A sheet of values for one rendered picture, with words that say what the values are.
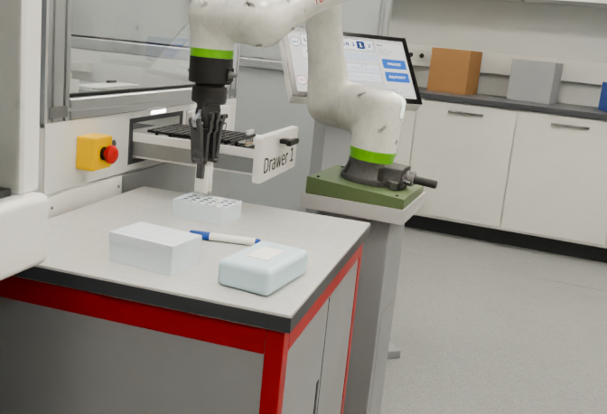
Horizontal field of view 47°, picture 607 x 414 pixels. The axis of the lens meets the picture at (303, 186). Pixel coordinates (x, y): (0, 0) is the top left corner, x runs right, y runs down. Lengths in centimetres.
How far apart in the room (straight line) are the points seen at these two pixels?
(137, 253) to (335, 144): 159
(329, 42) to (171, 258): 91
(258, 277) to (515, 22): 429
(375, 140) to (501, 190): 277
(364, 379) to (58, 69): 113
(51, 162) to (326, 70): 78
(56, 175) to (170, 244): 43
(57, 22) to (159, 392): 73
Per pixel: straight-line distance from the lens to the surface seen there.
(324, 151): 267
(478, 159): 456
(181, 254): 118
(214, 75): 148
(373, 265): 188
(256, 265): 111
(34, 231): 106
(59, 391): 130
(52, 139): 150
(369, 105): 186
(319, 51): 189
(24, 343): 130
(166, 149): 173
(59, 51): 149
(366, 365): 198
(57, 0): 148
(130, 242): 120
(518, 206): 458
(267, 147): 166
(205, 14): 147
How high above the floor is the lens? 115
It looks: 12 degrees down
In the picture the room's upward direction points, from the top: 6 degrees clockwise
